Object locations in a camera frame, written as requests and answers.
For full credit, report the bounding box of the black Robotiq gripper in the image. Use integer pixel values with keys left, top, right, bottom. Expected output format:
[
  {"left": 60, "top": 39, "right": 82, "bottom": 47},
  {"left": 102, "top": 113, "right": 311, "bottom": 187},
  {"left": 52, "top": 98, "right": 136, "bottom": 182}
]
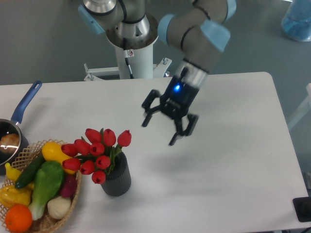
[{"left": 141, "top": 76, "right": 199, "bottom": 146}]

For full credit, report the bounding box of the red tulip bouquet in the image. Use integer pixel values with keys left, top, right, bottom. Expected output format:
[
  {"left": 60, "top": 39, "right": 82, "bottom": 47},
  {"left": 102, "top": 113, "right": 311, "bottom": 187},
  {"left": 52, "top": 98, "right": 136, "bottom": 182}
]
[{"left": 61, "top": 128, "right": 132, "bottom": 184}]

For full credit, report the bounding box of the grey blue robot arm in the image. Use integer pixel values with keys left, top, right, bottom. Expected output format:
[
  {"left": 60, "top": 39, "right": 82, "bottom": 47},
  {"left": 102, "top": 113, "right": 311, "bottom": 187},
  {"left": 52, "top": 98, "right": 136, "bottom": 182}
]
[{"left": 78, "top": 0, "right": 236, "bottom": 145}]

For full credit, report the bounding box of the dark grey ribbed vase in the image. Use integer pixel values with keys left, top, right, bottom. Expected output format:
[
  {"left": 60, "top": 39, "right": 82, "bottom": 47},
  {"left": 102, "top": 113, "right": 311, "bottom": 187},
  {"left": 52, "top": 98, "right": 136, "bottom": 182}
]
[{"left": 101, "top": 152, "right": 132, "bottom": 197}]

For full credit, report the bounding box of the purple red onion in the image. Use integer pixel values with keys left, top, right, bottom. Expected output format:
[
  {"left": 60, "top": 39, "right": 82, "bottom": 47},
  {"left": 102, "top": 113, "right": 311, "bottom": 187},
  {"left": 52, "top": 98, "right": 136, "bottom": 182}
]
[{"left": 59, "top": 175, "right": 77, "bottom": 198}]

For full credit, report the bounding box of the yellow squash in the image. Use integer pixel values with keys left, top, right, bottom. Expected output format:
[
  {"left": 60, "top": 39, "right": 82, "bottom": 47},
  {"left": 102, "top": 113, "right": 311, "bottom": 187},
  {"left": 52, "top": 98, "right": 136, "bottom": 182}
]
[{"left": 42, "top": 142, "right": 71, "bottom": 165}]

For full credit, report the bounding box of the green bok choy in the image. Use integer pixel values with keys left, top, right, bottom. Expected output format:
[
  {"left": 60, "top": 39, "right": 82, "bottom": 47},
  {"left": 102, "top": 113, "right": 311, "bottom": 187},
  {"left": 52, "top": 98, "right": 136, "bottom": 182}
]
[{"left": 29, "top": 161, "right": 65, "bottom": 221}]

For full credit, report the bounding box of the white garlic bulb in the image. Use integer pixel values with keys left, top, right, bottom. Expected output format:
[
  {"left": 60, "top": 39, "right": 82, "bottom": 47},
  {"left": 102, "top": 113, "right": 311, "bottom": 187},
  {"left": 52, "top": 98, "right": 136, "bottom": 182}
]
[{"left": 47, "top": 196, "right": 71, "bottom": 219}]

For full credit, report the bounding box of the green cucumber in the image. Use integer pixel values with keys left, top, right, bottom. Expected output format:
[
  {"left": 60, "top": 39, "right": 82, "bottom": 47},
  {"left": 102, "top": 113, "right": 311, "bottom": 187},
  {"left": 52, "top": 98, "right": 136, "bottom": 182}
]
[{"left": 15, "top": 153, "right": 46, "bottom": 189}]

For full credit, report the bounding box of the black device at edge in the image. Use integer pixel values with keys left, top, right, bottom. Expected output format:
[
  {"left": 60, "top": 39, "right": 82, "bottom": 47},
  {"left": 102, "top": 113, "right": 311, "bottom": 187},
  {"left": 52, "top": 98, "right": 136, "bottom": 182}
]
[{"left": 293, "top": 197, "right": 311, "bottom": 222}]

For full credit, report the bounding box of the brown bread roll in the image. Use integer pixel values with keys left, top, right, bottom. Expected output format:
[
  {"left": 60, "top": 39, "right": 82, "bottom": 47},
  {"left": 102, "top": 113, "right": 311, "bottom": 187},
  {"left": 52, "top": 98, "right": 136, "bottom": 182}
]
[{"left": 0, "top": 133, "right": 19, "bottom": 154}]

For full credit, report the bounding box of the woven wicker basket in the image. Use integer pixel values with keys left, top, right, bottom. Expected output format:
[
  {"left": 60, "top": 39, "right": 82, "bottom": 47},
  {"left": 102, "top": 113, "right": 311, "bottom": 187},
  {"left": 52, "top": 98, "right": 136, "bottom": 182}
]
[{"left": 11, "top": 139, "right": 82, "bottom": 233}]

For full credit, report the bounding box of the yellow banana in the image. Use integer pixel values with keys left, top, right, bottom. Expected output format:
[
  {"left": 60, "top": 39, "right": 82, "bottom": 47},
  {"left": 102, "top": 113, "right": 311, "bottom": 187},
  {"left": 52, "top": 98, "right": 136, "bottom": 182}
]
[{"left": 5, "top": 163, "right": 22, "bottom": 183}]

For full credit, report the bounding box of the yellow gourd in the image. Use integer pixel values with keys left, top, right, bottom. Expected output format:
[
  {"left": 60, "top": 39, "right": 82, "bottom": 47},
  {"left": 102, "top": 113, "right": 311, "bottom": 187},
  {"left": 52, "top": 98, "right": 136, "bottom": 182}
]
[{"left": 0, "top": 185, "right": 32, "bottom": 209}]

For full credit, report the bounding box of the orange fruit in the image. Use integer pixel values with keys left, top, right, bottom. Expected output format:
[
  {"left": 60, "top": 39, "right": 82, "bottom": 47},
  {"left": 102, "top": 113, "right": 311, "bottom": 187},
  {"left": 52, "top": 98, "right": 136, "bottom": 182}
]
[{"left": 4, "top": 204, "right": 33, "bottom": 233}]

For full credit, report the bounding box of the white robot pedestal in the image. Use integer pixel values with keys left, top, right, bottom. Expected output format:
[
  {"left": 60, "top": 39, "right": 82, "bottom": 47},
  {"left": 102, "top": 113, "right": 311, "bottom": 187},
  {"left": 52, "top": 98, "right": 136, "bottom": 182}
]
[{"left": 84, "top": 13, "right": 172, "bottom": 81}]

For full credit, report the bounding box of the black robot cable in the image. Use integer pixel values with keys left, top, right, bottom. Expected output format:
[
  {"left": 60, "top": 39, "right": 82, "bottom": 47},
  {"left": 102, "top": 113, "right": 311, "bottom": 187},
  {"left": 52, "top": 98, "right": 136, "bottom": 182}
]
[{"left": 122, "top": 38, "right": 135, "bottom": 79}]

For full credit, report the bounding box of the blue handled saucepan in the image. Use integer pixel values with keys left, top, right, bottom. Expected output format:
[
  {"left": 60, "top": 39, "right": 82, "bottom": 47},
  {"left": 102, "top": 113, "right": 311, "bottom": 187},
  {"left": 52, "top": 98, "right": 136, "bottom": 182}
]
[{"left": 0, "top": 81, "right": 42, "bottom": 175}]

